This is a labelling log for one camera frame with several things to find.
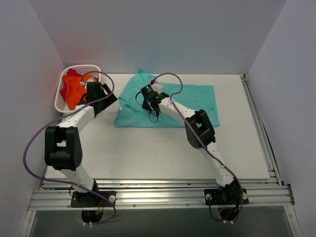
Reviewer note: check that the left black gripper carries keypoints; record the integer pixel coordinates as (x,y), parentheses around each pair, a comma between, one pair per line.
(84,99)

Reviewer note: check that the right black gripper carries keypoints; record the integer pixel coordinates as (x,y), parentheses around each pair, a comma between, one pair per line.
(151,106)

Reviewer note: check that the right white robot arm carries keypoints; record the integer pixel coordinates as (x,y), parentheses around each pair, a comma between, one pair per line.
(199,131)

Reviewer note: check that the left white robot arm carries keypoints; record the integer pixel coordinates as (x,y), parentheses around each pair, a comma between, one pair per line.
(63,150)

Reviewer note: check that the orange t shirt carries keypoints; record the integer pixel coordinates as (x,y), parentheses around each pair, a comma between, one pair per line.
(75,90)

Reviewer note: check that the magenta t shirt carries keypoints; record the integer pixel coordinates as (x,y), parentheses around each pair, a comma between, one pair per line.
(71,73)

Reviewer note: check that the white plastic basket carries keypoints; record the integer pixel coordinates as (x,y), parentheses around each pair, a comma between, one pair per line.
(60,103)

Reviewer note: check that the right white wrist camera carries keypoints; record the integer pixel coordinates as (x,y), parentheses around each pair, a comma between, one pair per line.
(156,85)

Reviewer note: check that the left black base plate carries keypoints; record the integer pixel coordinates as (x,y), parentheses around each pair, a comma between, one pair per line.
(85,200)

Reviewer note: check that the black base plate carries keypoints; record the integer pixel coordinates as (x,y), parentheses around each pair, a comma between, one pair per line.
(85,200)
(222,196)

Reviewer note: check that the front aluminium rail frame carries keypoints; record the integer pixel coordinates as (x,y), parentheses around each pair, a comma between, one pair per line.
(158,194)

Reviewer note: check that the right side aluminium rail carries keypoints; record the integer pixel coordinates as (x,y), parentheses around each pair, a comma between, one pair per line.
(261,132)

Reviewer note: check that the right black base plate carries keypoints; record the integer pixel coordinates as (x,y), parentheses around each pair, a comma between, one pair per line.
(222,196)

